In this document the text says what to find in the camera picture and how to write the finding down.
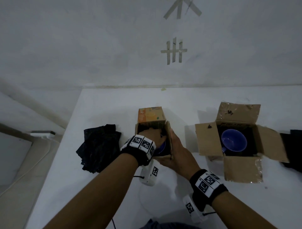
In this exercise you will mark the person's right thumb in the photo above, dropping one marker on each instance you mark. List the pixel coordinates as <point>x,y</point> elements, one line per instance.
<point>175,140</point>

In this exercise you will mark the person's left forearm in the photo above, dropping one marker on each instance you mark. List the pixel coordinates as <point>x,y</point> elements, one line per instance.
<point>94,193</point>

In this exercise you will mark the orange cardboard box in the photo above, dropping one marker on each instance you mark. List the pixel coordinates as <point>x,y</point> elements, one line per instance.
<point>151,116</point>

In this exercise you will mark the fanned tape strips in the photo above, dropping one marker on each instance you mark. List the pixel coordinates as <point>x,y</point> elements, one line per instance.
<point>179,9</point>

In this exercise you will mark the black right wristband with markers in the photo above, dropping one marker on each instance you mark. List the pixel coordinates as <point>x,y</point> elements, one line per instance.
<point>207,186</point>

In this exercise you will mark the black wristband with markers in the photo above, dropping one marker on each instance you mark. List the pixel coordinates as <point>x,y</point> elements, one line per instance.
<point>138,148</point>
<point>207,186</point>

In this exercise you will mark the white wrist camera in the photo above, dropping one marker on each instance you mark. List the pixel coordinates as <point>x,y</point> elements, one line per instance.
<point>149,173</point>
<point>192,208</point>

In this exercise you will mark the person's left hand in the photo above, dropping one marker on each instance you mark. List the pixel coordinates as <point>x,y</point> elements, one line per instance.
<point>151,135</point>

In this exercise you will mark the crossed tape strips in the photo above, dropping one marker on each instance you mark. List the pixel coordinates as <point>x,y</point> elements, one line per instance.
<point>174,50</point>

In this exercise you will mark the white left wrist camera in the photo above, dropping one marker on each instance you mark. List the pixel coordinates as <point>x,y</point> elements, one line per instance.
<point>149,173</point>

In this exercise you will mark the blue cup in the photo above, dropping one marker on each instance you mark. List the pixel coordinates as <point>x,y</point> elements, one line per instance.
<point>161,148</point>
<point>233,140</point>

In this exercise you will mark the white power strip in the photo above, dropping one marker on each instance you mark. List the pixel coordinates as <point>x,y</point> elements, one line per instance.
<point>42,134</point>

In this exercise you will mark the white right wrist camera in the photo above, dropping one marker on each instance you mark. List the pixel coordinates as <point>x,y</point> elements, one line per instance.
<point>192,208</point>

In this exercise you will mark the person's right hand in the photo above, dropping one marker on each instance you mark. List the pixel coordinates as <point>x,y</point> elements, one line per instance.
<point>181,158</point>

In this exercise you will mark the black left wristband with markers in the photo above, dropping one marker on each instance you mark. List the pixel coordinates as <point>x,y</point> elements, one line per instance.
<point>138,148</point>

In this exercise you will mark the person's right forearm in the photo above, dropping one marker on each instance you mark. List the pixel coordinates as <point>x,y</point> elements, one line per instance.
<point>243,212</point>

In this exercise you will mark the brown open cardboard box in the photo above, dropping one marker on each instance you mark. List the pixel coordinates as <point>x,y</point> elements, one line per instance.
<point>243,168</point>

